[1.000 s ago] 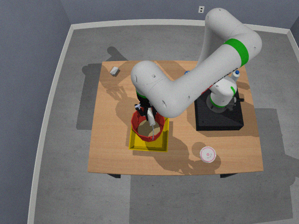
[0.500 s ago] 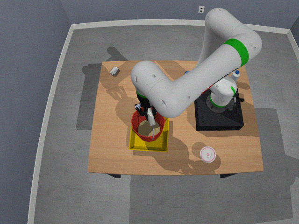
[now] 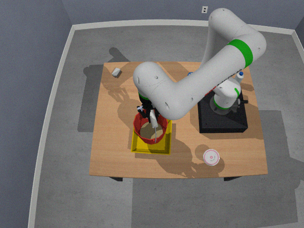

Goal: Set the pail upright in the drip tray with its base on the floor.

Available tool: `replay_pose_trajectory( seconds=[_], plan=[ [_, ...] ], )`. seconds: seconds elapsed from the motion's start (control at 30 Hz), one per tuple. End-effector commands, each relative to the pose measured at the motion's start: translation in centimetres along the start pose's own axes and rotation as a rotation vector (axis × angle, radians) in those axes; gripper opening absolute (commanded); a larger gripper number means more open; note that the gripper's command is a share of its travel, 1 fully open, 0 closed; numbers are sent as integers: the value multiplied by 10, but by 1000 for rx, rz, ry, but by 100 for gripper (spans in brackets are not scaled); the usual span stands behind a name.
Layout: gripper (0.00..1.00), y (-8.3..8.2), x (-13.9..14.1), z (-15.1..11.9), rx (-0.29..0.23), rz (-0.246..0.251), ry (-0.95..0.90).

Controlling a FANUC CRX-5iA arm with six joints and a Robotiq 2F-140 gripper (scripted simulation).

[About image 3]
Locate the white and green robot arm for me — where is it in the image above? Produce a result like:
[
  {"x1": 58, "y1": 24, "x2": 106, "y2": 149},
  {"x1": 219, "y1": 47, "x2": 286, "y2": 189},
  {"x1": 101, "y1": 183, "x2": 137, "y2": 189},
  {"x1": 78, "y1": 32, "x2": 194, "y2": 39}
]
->
[{"x1": 133, "y1": 8, "x2": 266, "y2": 120}]

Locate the red bucket with grey wire handle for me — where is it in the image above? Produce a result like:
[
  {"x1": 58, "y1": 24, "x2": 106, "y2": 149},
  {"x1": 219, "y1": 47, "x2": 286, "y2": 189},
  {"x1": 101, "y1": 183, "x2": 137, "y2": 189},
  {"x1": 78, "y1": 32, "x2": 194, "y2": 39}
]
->
[{"x1": 133, "y1": 109, "x2": 168, "y2": 145}]

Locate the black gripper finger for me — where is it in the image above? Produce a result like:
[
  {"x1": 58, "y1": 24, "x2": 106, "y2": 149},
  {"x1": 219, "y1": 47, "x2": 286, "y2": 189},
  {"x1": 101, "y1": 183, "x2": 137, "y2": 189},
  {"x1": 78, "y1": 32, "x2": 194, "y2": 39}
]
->
[
  {"x1": 154, "y1": 109, "x2": 160, "y2": 121},
  {"x1": 137, "y1": 105, "x2": 151, "y2": 123}
]

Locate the yellow square tray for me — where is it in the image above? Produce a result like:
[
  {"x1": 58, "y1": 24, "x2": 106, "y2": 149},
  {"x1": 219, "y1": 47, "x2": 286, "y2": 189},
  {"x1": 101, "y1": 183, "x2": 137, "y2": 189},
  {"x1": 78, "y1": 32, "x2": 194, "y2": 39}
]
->
[{"x1": 131, "y1": 119, "x2": 172, "y2": 155}]

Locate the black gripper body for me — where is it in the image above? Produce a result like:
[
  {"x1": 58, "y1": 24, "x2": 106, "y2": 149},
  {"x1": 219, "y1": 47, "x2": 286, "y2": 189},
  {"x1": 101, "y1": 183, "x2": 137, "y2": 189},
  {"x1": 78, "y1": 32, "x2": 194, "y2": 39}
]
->
[{"x1": 142, "y1": 104, "x2": 156, "y2": 110}]

